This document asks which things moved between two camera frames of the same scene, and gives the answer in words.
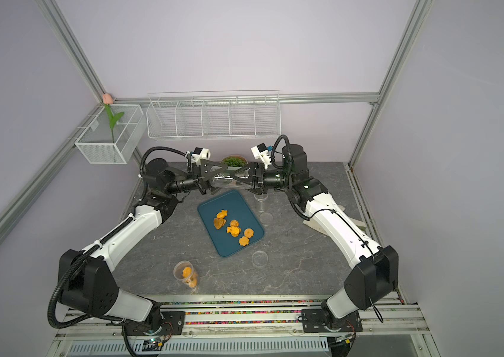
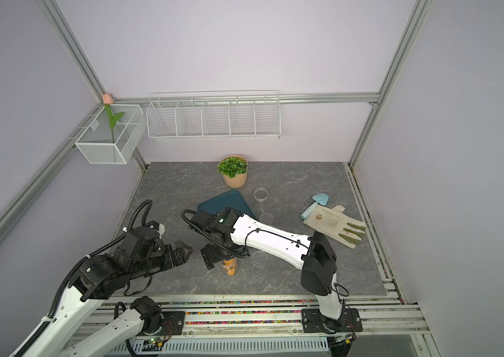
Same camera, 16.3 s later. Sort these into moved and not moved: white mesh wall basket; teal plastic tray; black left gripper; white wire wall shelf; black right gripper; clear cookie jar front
Moved: black left gripper; clear cookie jar front; black right gripper
Not moved: white mesh wall basket; white wire wall shelf; teal plastic tray
